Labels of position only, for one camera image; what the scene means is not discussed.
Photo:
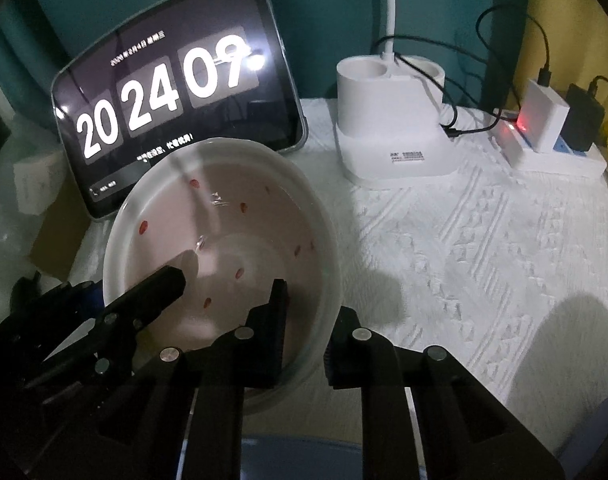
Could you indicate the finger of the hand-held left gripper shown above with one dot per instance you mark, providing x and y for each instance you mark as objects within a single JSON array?
[{"x": 154, "y": 295}]

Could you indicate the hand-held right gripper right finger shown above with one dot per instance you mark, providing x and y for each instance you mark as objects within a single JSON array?
[{"x": 334, "y": 360}]

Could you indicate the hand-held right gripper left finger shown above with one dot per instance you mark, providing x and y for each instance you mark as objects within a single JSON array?
[{"x": 279, "y": 330}]

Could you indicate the dark blue plate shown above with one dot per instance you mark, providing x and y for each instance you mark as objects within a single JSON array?
[{"x": 304, "y": 462}]

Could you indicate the pink spotted bowl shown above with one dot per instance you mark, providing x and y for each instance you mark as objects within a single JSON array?
[{"x": 244, "y": 220}]

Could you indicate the cardboard box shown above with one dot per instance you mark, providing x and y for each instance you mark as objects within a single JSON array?
[{"x": 59, "y": 245}]

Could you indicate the white tablecloth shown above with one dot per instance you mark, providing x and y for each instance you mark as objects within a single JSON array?
[{"x": 459, "y": 260}]

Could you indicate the small white box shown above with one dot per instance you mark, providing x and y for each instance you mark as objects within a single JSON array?
[{"x": 39, "y": 180}]

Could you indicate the tablet showing clock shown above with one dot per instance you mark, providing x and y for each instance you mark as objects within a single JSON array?
[{"x": 149, "y": 85}]

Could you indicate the white desk lamp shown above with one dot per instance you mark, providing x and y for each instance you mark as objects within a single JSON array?
[{"x": 384, "y": 125}]

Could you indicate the white power strip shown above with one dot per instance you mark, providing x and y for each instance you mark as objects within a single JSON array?
[{"x": 534, "y": 162}]

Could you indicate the teal curtain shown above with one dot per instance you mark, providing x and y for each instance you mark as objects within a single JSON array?
[{"x": 309, "y": 10}]

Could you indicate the white charger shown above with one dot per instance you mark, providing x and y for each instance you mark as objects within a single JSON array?
[{"x": 546, "y": 110}]

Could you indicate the black charger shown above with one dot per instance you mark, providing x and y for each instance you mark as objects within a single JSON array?
[{"x": 581, "y": 120}]

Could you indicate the yellow curtain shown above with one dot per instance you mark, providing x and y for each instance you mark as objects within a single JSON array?
[{"x": 574, "y": 20}]

